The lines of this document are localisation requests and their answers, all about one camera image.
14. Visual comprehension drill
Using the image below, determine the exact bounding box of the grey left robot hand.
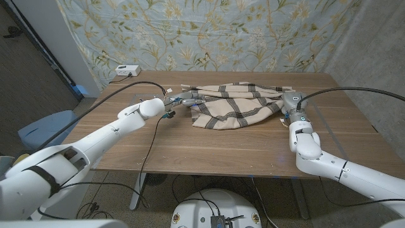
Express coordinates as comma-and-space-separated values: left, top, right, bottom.
172, 90, 206, 107

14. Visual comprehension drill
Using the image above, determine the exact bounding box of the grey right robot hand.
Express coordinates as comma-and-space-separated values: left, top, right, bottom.
280, 91, 308, 116

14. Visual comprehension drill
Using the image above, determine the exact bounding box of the beige plaid scarf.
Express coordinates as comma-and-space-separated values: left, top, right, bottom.
180, 81, 297, 130

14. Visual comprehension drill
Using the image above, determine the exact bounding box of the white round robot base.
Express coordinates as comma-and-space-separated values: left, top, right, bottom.
170, 188, 263, 228

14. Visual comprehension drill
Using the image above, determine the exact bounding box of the white power strip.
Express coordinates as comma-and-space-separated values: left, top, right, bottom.
115, 65, 142, 77

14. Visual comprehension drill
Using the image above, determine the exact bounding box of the floral printed backdrop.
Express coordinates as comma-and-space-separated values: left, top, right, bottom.
56, 0, 363, 92

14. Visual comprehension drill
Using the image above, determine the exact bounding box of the round black fan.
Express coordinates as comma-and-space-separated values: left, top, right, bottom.
145, 173, 168, 187

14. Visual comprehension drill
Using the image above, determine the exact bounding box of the grey table leg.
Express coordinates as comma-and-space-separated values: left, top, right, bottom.
290, 179, 311, 220

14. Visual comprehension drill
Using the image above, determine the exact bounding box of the white table leg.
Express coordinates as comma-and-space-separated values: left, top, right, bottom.
129, 172, 148, 212

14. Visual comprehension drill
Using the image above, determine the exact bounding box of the grey electronics box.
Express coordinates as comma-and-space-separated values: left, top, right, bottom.
210, 215, 245, 228

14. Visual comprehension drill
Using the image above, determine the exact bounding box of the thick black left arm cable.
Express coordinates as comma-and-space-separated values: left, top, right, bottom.
34, 80, 168, 153

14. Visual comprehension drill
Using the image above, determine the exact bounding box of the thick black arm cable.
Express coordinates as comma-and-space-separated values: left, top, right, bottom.
296, 86, 405, 111
34, 80, 168, 153

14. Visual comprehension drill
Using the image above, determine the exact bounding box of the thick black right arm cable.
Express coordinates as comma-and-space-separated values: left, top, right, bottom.
296, 86, 405, 111

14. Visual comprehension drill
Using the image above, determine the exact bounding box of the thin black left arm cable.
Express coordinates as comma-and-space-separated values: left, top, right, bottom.
138, 115, 166, 210

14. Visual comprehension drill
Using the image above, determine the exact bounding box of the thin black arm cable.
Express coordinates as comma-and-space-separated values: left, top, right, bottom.
318, 175, 405, 208
138, 115, 166, 210

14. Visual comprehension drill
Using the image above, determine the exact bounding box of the black power strip cable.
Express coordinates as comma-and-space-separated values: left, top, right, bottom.
108, 74, 133, 85

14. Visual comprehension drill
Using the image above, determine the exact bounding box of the black looped base cable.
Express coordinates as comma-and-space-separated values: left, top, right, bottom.
171, 174, 222, 218

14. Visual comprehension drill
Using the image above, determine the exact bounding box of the grey floor cable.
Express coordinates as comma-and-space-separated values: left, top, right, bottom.
251, 176, 280, 228

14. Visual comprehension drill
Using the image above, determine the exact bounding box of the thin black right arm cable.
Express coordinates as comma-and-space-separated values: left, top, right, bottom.
318, 175, 405, 208

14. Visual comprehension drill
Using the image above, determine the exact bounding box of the tangled black floor cable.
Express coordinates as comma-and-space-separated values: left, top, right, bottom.
75, 202, 114, 220

